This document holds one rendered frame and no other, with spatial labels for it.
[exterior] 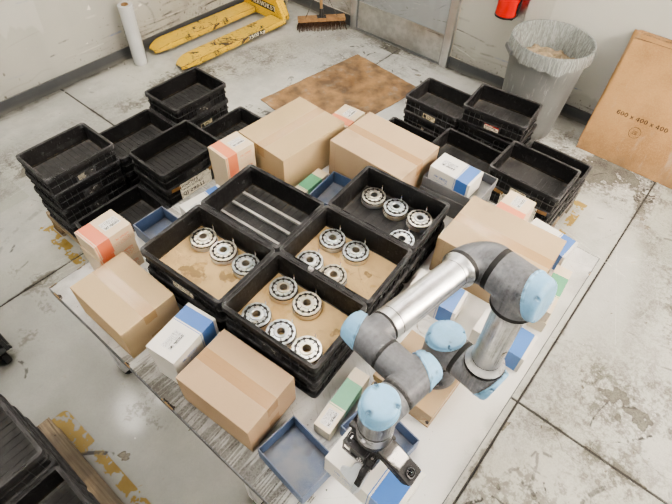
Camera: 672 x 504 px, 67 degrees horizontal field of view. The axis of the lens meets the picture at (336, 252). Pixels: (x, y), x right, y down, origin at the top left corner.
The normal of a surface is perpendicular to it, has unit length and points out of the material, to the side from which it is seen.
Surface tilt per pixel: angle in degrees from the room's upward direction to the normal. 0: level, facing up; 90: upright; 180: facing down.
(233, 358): 0
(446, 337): 9
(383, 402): 0
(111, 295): 0
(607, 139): 72
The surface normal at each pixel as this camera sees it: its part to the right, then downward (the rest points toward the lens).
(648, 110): -0.61, 0.43
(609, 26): -0.64, 0.58
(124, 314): 0.03, -0.64
